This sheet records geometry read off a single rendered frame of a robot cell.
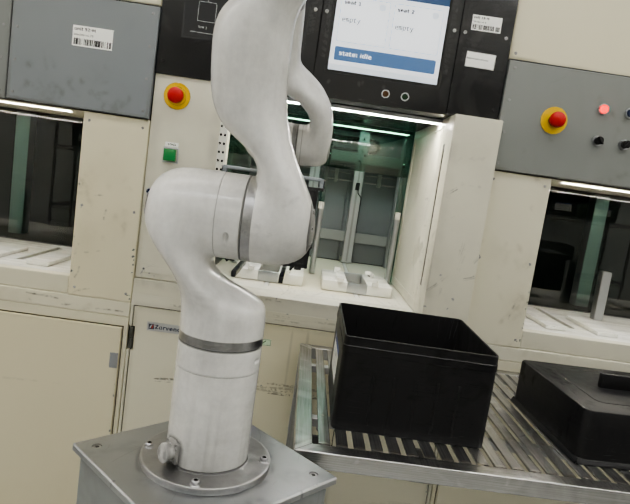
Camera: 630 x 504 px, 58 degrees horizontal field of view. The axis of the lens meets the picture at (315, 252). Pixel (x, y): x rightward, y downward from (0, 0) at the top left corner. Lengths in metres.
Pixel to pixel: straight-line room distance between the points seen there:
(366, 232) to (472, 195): 0.98
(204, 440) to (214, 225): 0.29
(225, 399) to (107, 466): 0.19
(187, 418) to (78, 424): 0.94
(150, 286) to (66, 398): 0.39
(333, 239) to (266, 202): 1.66
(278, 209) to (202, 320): 0.18
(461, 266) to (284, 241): 0.83
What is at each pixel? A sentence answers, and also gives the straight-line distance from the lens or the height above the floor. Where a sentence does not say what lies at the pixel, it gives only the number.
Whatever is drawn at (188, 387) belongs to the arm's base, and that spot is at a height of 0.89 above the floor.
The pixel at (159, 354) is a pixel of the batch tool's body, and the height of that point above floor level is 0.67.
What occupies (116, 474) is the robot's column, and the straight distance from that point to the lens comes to 0.87.
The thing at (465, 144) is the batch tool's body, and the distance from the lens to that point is 1.49.
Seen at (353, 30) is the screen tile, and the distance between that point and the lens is 1.54.
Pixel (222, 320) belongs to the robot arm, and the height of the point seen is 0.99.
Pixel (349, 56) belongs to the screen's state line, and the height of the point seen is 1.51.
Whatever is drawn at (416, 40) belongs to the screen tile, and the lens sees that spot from 1.55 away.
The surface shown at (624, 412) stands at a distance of 1.19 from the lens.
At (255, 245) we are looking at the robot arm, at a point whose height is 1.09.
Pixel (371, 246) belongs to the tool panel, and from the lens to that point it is 2.42.
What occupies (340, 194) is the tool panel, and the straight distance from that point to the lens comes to 2.39.
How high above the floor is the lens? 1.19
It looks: 7 degrees down
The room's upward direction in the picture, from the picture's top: 8 degrees clockwise
